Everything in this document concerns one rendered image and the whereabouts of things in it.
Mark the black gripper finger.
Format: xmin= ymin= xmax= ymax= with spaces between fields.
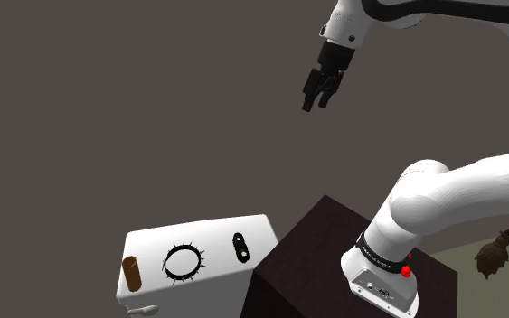
xmin=317 ymin=71 xmax=345 ymax=109
xmin=301 ymin=67 xmax=325 ymax=114

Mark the dark robot stand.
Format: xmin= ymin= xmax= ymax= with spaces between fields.
xmin=240 ymin=194 xmax=459 ymax=318

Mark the black oblong two-hole piece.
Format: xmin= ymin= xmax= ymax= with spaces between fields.
xmin=231 ymin=231 xmax=251 ymax=265

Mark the white toilet tank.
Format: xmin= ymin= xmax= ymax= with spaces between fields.
xmin=116 ymin=214 xmax=279 ymax=318

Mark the brown broom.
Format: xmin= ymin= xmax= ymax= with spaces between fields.
xmin=474 ymin=212 xmax=509 ymax=281

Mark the brown cardboard tube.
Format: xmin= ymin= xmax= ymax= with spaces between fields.
xmin=121 ymin=256 xmax=144 ymax=294

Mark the black spiked ring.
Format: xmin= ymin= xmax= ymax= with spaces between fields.
xmin=161 ymin=242 xmax=206 ymax=285

